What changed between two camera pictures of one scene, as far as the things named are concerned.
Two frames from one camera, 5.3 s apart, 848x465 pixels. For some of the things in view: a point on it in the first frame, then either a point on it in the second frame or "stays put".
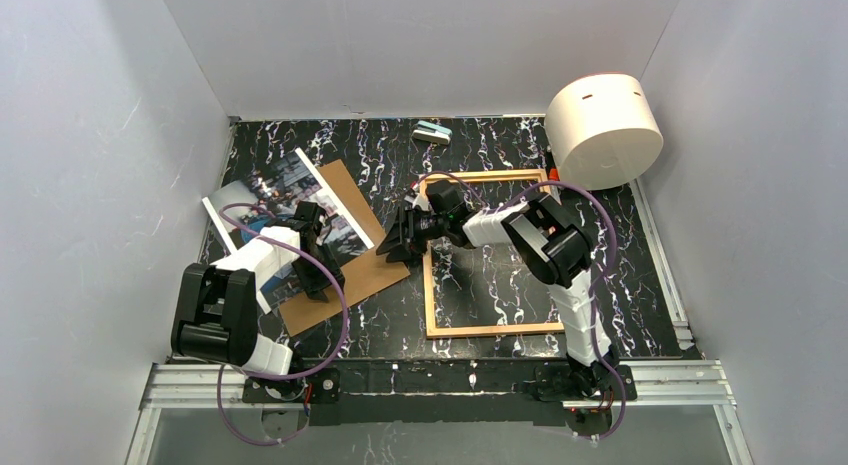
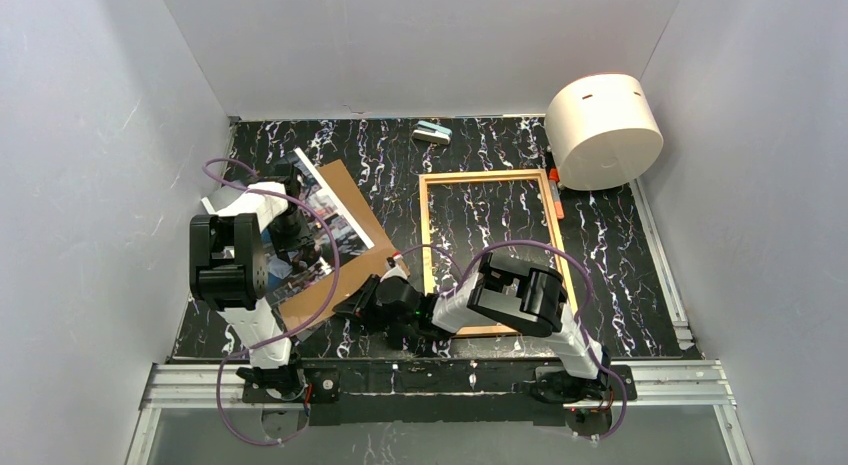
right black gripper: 411,227 → 366,300
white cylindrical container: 602,131 stays put
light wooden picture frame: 433,332 stays put
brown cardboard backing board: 363,273 stays put
